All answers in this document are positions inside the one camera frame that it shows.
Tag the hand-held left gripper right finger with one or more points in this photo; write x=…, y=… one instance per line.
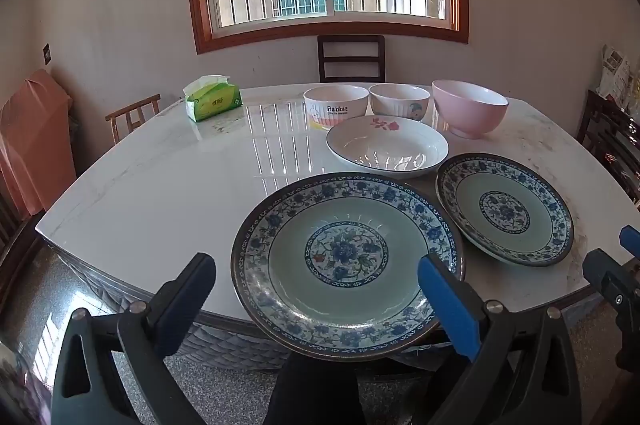
x=447, y=305

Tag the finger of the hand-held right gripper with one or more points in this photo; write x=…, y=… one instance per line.
x=631, y=239
x=612, y=277

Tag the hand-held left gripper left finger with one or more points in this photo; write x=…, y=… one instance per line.
x=187, y=315

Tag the small blue floral plate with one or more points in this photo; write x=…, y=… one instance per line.
x=505, y=210

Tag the large blue floral plate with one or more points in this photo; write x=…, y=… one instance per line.
x=345, y=255

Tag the white plate with pink flower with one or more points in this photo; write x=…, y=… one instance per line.
x=387, y=145

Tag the pink bowl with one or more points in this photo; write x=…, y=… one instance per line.
x=470, y=112

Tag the dark wooden cabinet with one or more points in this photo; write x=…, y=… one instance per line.
x=607, y=130

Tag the person's leg in dark trousers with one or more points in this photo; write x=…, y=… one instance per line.
x=315, y=395

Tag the stack of newspapers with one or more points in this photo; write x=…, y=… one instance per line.
x=617, y=75

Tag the white ribbed bowl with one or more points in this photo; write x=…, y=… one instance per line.
x=400, y=102

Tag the green tissue pack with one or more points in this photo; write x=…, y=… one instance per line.
x=215, y=102

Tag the light wooden chair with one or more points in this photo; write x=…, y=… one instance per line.
x=132, y=107

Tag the white bowl with black lettering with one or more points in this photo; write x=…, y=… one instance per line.
x=332, y=107

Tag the orange cloth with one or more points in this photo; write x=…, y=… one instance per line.
x=35, y=140

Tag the dark wooden chair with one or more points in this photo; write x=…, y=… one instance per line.
x=351, y=41

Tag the black wall switch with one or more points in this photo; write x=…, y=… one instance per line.
x=47, y=54

